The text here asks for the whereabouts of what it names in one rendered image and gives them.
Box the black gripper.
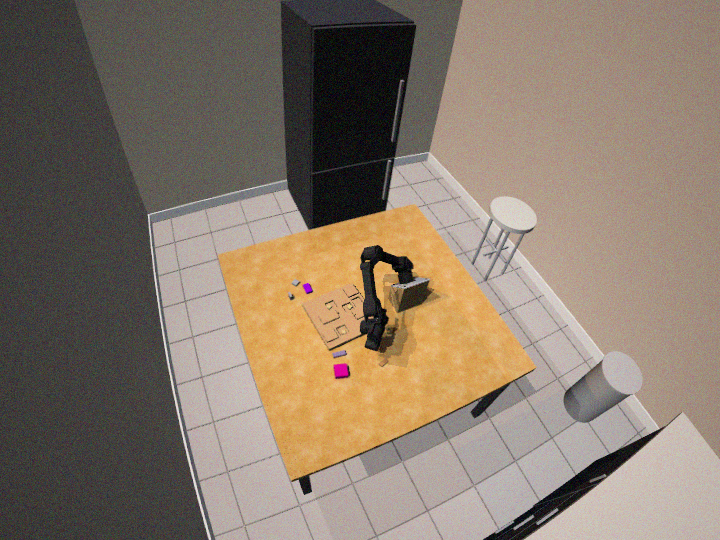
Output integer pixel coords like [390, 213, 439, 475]
[365, 316, 389, 351]

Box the magenta block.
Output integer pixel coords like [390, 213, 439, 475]
[334, 363, 348, 379]

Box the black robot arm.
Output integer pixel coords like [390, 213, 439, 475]
[359, 245, 416, 342]

